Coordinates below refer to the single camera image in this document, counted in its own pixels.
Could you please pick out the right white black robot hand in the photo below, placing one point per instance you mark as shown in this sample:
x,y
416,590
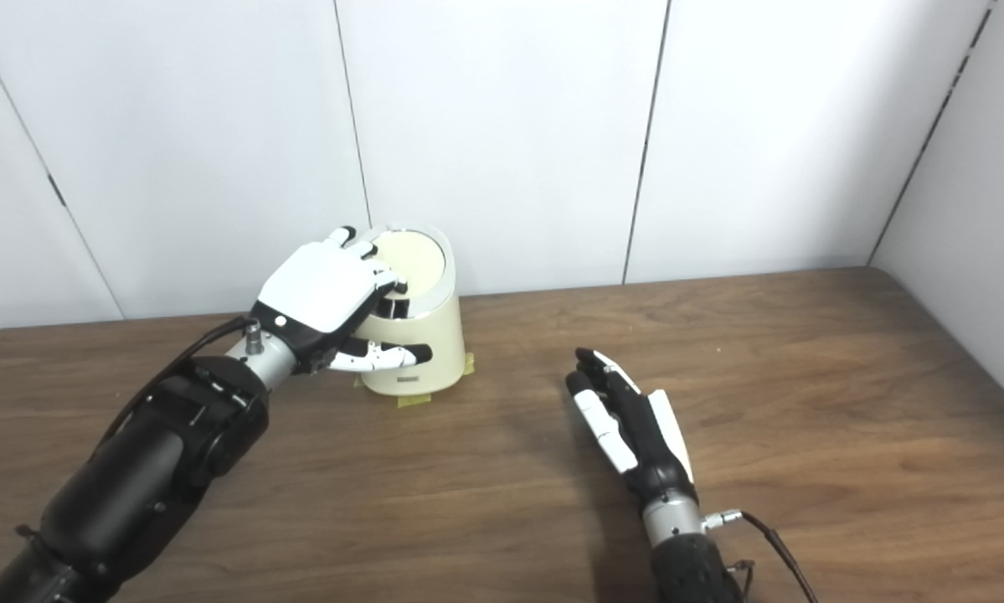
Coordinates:
x,y
644,440

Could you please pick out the cream-colored bin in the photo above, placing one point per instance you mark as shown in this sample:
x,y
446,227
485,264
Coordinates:
x,y
435,335

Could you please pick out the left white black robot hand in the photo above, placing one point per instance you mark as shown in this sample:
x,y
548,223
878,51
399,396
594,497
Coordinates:
x,y
321,289

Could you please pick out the round cream bin lid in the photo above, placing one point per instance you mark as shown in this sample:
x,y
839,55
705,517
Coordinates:
x,y
418,260

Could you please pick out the small black panel hinge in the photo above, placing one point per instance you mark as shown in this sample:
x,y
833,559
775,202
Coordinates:
x,y
56,191

